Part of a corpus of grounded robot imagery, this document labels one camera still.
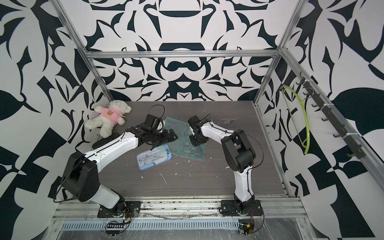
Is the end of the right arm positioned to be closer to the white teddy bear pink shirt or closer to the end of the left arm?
the end of the left arm

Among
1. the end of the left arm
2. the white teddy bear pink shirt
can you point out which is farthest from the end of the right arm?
the white teddy bear pink shirt

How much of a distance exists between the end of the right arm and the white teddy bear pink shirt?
52 centimetres

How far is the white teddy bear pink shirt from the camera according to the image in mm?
955

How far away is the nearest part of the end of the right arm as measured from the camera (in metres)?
0.72
